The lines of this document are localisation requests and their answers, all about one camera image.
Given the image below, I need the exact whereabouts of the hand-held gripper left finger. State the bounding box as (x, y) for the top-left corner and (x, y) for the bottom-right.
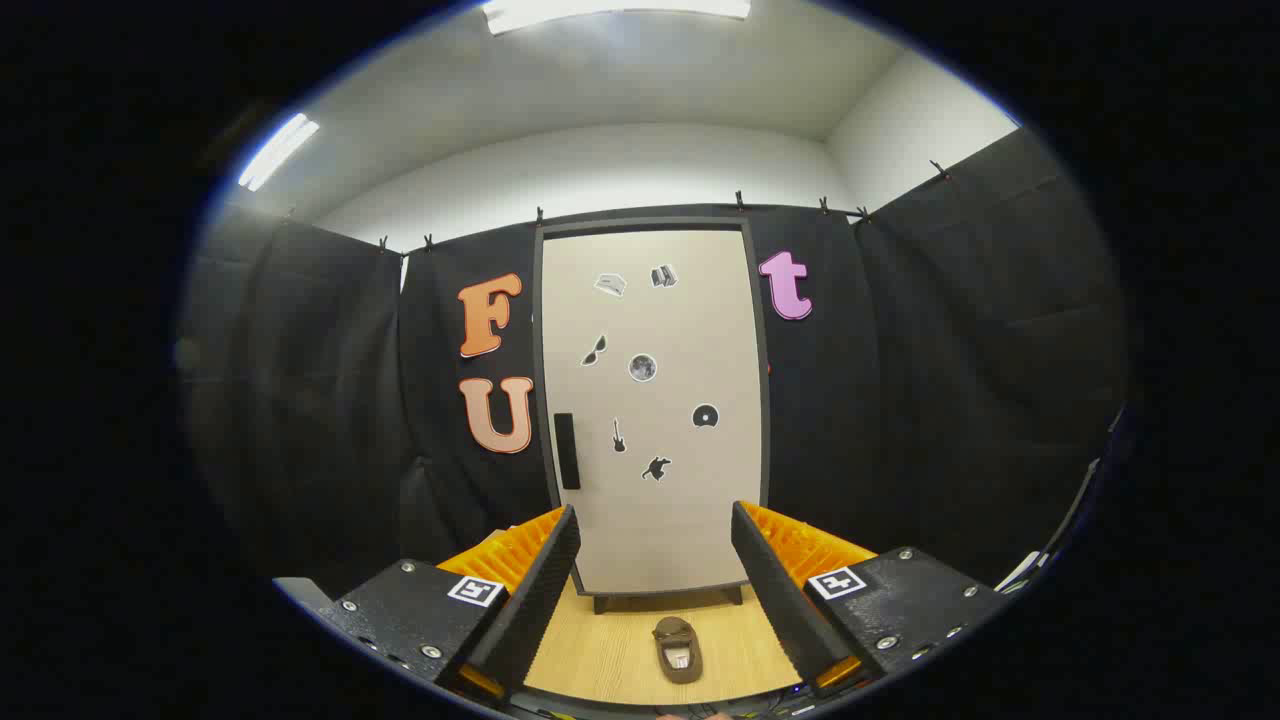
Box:
(272, 505), (583, 706)

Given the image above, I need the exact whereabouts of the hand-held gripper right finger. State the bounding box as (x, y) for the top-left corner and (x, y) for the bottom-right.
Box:
(730, 500), (1011, 701)

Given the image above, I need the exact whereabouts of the brown fuzzy shoe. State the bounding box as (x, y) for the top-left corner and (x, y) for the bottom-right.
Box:
(652, 617), (704, 686)

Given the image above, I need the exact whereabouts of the beige shoe cabinet door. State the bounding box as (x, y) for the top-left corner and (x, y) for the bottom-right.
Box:
(540, 228), (766, 596)

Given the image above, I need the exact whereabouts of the black door handle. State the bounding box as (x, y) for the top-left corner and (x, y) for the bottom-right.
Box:
(553, 413), (582, 491)

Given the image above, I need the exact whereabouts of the dark grey shoe cabinet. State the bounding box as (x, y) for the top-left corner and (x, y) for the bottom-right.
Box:
(532, 218), (771, 614)

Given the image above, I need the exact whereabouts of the black backdrop cloth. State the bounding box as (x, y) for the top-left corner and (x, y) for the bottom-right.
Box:
(180, 130), (1131, 601)

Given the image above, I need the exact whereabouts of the long ceiling light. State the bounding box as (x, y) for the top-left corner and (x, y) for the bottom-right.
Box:
(480, 0), (753, 36)
(238, 113), (321, 193)

